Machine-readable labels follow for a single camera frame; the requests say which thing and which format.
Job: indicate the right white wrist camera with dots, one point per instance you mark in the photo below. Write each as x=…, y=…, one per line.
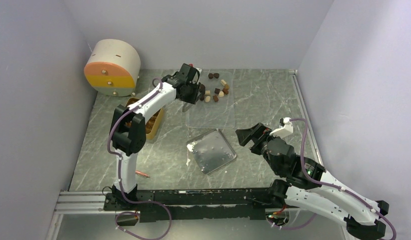
x=285, y=129

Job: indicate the clear plastic tray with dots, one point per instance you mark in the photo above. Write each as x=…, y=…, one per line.
x=219, y=112

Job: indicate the red pen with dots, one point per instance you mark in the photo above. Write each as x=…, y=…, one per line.
x=142, y=174

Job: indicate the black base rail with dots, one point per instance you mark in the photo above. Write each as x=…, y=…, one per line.
x=223, y=203

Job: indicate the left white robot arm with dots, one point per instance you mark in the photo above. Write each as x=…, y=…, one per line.
x=127, y=134

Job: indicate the round pastel drawer box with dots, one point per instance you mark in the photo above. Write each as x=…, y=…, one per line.
x=113, y=68

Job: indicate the gold chocolate box tray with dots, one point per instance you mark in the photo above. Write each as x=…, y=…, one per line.
x=153, y=124

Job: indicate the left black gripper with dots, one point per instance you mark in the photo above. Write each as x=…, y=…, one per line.
x=193, y=99

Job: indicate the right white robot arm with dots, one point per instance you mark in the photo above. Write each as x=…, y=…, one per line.
x=304, y=183

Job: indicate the square silver metal lid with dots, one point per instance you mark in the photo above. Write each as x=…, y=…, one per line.
x=211, y=151

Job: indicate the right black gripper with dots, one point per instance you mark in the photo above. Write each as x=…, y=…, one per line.
x=258, y=133

